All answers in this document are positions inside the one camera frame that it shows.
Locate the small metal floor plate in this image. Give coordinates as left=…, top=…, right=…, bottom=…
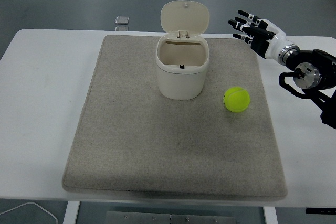
left=114, top=16, right=130, bottom=32

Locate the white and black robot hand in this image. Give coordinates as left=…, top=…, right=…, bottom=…
left=228, top=9, right=289, bottom=60

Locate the yellow-green tennis ball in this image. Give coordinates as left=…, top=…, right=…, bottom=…
left=223, top=86, right=251, bottom=113

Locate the thin white cable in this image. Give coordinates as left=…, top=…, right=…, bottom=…
left=0, top=202, right=58, bottom=224

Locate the beige fabric mat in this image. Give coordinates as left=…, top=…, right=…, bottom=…
left=61, top=34, right=288, bottom=200

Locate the black table control panel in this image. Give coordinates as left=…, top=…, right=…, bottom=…
left=306, top=207, right=336, bottom=215

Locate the white table leg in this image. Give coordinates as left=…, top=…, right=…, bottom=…
left=262, top=206, right=278, bottom=224
left=63, top=201, right=81, bottom=224

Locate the cream plastic bin with lid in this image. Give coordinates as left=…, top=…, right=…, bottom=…
left=155, top=0, right=211, bottom=101

